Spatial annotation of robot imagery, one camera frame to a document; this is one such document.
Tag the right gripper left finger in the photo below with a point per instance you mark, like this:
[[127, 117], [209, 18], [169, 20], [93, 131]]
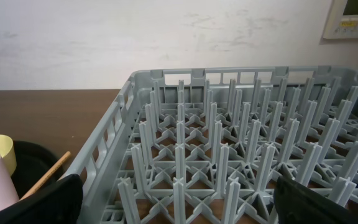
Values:
[[59, 202]]

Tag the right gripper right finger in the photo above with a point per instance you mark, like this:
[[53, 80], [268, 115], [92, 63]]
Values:
[[297, 204]]

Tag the grey dishwasher rack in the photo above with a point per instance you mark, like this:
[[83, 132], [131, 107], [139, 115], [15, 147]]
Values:
[[211, 143]]

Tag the round black serving tray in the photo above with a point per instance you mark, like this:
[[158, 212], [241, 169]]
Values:
[[33, 161]]

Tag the yellow bowl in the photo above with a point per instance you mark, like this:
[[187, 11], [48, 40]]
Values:
[[7, 153]]

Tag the white wall control panel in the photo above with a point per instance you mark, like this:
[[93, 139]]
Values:
[[342, 20]]

